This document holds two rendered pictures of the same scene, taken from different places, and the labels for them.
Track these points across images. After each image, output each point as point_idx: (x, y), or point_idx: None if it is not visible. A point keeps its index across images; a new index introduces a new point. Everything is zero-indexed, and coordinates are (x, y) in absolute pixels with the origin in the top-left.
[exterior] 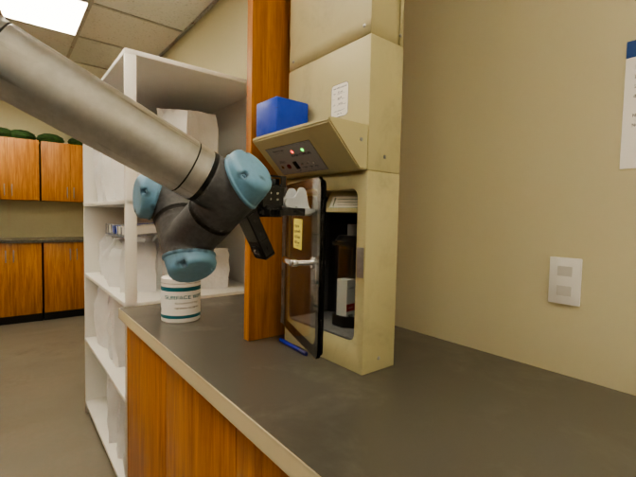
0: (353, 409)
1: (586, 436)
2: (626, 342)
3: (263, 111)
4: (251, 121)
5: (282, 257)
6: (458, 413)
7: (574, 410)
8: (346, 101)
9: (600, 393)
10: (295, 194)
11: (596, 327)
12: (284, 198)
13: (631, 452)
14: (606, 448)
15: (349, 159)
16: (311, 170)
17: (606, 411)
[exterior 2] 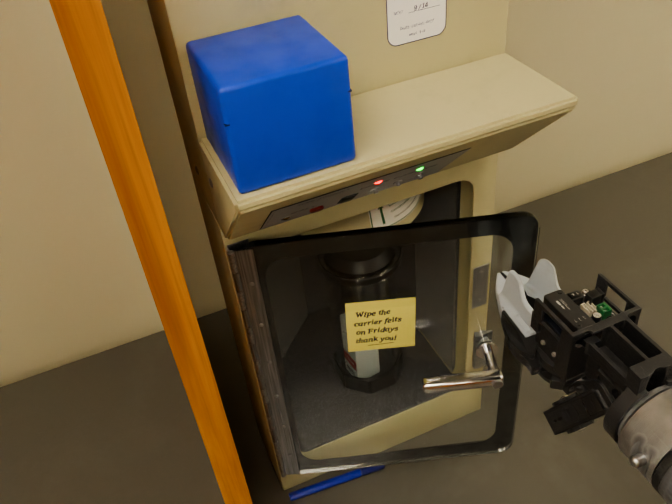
0: (590, 443)
1: (635, 272)
2: (530, 151)
3: (275, 109)
4: (143, 143)
5: (429, 388)
6: None
7: (581, 252)
8: (442, 1)
9: (540, 214)
10: (556, 282)
11: (507, 150)
12: (527, 302)
13: (660, 260)
14: (654, 270)
15: (515, 143)
16: (381, 190)
17: (582, 232)
